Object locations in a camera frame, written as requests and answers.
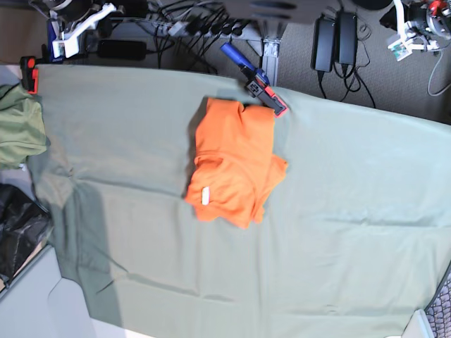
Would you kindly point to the olive green garment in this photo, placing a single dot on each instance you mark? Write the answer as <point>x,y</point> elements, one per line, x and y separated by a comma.
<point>22,126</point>

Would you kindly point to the black power strip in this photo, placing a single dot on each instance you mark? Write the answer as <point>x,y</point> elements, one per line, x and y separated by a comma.
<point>201,27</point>

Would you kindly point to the black power adapter pair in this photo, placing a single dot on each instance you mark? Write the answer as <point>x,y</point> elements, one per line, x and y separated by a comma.
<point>335,40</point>

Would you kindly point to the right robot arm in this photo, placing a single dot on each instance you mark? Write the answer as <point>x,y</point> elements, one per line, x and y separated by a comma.
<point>43,8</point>

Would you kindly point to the aluminium frame post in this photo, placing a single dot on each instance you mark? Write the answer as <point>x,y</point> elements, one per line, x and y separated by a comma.
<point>271,38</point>

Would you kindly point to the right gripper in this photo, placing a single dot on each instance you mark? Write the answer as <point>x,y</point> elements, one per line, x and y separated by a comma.
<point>74,18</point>

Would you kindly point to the green table cloth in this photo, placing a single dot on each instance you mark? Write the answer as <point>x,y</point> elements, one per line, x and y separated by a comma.
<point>353,241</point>

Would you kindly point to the black plastic bag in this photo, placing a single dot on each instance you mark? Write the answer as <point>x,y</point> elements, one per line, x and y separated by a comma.
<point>24,224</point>

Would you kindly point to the orange T-shirt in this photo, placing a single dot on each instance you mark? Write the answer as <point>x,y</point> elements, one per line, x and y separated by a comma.
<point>235,167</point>

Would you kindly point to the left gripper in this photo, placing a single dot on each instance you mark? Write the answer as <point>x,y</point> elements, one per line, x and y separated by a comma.
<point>419,26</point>

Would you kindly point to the blue clamp on table edge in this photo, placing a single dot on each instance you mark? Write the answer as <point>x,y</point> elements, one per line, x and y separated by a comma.
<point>257,82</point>

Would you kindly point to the black power adapter left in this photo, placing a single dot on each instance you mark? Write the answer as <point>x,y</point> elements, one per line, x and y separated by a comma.
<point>122,49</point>

